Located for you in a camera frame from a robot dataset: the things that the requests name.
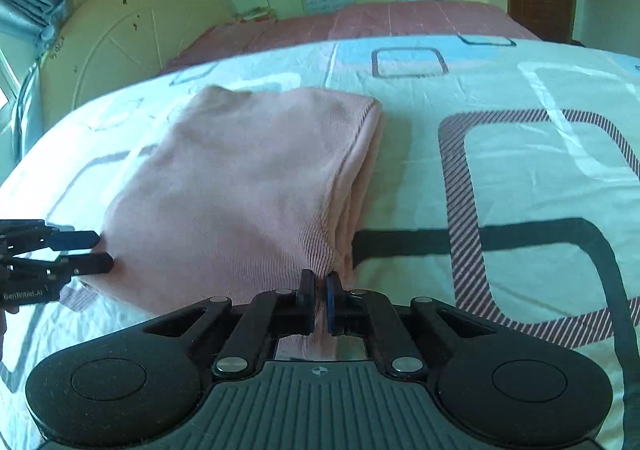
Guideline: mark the pink striped bedspread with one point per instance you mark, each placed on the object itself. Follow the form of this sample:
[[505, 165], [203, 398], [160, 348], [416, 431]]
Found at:
[[380, 22]]

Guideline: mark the blue curtain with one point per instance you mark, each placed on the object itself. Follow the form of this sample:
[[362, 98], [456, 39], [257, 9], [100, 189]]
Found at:
[[27, 4]]

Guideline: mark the pink sweater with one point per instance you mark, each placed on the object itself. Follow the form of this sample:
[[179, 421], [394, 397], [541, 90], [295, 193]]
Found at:
[[240, 190]]

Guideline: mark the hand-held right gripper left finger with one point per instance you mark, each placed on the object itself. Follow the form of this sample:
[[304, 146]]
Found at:
[[306, 300]]

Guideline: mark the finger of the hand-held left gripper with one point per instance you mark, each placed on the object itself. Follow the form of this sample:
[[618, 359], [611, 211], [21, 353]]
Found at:
[[75, 240], [90, 264]]

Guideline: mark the cream round headboard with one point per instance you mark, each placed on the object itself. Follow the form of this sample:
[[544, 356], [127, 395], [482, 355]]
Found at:
[[125, 39]]

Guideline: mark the white clutter on bedspread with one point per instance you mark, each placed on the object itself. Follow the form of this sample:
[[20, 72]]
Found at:
[[254, 13]]

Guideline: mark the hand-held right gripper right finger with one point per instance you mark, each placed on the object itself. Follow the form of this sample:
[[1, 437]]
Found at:
[[331, 302]]

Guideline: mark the patterned white bed sheet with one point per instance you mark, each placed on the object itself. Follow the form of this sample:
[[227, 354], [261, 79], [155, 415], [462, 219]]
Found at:
[[500, 180]]

